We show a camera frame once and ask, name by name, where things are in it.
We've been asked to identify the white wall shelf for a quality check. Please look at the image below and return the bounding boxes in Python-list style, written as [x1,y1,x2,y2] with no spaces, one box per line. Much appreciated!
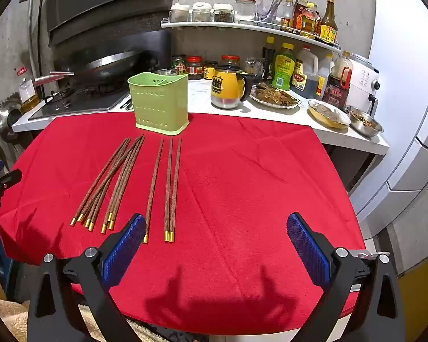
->
[160,21,341,52]

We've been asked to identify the white countertop appliance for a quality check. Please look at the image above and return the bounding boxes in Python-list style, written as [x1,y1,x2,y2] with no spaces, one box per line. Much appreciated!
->
[350,54,381,115]

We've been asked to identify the steel wok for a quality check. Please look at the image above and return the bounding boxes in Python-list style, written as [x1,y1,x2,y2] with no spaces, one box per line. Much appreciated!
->
[34,50,145,86]

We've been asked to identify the yellow-rimmed bowl of food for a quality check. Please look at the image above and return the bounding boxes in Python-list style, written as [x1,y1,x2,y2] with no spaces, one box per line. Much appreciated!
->
[308,99,352,129]

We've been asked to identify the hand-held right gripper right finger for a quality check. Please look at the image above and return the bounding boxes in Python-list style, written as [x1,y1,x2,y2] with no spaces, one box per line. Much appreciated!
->
[286,212,402,342]

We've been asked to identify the white refrigerator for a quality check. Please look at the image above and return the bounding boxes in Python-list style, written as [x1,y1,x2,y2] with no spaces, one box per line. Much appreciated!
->
[350,0,428,239]

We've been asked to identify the green plastic utensil holder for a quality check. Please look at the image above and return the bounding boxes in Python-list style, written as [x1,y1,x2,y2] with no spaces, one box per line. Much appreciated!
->
[128,72,190,137]

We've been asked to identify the blue plastic container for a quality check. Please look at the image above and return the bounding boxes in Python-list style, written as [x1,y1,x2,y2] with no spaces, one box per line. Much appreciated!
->
[0,235,13,293]

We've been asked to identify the beige towel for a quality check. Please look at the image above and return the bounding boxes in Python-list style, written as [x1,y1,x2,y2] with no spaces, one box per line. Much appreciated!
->
[0,297,143,342]

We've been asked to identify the red-lidded glass jar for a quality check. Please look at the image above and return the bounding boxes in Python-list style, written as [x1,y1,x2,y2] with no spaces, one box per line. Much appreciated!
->
[234,0,257,22]

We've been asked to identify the black glass gas stove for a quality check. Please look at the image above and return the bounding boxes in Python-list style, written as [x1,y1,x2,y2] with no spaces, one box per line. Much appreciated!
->
[28,82,131,121]

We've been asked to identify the clear cup with utensils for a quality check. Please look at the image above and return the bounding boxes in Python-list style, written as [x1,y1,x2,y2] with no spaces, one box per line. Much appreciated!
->
[257,0,282,24]

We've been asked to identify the steel pot lid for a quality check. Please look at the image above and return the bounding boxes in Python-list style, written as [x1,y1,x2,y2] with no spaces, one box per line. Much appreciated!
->
[0,101,22,143]

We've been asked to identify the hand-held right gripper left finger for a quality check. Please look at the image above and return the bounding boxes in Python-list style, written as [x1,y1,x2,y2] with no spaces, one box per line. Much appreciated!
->
[28,214,148,342]

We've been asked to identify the black range hood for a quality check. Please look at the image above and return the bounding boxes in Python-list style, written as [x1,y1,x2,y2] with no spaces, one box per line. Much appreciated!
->
[19,0,175,47]

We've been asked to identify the yellow-labelled jar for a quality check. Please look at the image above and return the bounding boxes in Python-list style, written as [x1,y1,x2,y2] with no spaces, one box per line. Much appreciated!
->
[203,60,218,81]

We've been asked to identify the white plastic jug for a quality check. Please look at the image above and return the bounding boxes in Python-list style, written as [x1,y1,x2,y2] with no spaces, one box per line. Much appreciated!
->
[316,53,334,101]

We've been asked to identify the clear glass container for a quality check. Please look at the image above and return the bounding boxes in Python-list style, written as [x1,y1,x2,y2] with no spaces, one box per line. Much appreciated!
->
[244,57,265,82]

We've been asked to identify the green-labelled jar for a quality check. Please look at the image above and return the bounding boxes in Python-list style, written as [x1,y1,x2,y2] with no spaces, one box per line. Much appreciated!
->
[171,54,187,75]

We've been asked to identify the dark jar with red label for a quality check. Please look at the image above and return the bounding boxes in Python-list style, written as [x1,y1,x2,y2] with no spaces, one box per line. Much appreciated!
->
[322,76,350,111]

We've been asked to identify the tall dark sauce bottle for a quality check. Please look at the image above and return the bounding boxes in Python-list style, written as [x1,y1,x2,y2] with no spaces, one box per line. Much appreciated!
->
[319,0,338,43]

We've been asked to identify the plate of cooked fish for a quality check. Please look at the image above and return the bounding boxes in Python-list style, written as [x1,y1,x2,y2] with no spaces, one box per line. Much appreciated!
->
[250,82,303,109]

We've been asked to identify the dark soy sauce bottle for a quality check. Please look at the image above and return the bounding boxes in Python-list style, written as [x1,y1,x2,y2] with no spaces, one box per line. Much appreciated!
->
[263,36,276,81]

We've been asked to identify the dark yellow object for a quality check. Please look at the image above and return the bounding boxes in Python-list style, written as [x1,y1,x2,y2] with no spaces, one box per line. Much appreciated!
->
[396,256,428,342]

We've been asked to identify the plastic cooking oil bottle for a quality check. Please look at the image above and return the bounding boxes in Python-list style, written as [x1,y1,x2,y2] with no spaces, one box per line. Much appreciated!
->
[16,67,40,113]

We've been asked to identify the green bottle with yellow cap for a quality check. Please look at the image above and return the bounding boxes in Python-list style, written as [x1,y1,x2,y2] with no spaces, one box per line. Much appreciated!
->
[271,43,296,91]

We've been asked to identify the red seasoning carton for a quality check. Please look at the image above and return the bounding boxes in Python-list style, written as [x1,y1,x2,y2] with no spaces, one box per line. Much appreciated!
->
[293,0,309,31]

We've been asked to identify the white-lidded spice jar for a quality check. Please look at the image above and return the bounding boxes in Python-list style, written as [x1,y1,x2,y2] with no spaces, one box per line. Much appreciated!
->
[169,3,190,23]
[191,2,213,23]
[213,3,234,23]

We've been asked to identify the red tablecloth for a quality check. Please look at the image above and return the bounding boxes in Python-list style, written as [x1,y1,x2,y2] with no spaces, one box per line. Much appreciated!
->
[0,112,366,335]

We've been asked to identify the steel bowl of food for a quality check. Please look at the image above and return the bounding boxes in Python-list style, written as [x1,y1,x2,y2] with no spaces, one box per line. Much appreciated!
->
[345,105,384,138]

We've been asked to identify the yellow-capped oil bottle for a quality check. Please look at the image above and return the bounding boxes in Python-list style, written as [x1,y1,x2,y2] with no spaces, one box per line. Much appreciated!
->
[301,3,320,38]

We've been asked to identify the metal duct pipe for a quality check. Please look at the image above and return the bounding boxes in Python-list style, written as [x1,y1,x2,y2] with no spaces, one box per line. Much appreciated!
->
[27,0,40,79]

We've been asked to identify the bunch of wooden chopsticks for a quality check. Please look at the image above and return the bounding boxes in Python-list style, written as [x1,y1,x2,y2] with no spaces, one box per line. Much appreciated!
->
[70,135,182,245]

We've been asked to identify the red-labelled sauce jar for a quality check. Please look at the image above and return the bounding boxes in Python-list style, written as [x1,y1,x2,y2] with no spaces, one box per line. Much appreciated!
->
[185,56,203,80]

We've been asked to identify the clear seasoning bottle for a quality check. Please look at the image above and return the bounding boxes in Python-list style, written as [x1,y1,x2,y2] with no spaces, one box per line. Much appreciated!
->
[281,0,295,31]

